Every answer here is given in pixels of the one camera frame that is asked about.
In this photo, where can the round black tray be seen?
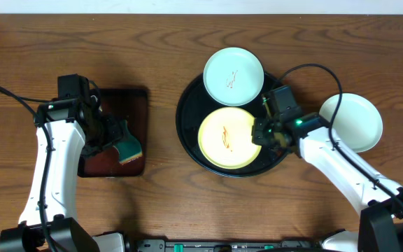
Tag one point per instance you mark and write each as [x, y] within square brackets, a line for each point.
[194, 105]

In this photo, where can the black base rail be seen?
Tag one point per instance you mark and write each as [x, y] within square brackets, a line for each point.
[222, 246]

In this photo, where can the green yellow scrub sponge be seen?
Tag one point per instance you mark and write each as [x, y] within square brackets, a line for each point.
[128, 148]

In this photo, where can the dark red square tray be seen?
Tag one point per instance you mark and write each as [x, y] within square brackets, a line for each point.
[130, 105]

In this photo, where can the yellow plate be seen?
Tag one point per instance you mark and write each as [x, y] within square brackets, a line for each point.
[225, 138]

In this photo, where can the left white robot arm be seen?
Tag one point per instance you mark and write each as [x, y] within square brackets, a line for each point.
[49, 216]

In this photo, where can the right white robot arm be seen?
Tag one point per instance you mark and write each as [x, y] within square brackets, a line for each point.
[377, 199]

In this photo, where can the light blue plate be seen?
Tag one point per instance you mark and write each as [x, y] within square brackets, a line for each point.
[233, 76]
[358, 123]

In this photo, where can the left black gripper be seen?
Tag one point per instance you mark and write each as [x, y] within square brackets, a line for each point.
[114, 131]

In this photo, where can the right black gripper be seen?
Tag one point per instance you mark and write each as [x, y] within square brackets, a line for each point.
[257, 136]

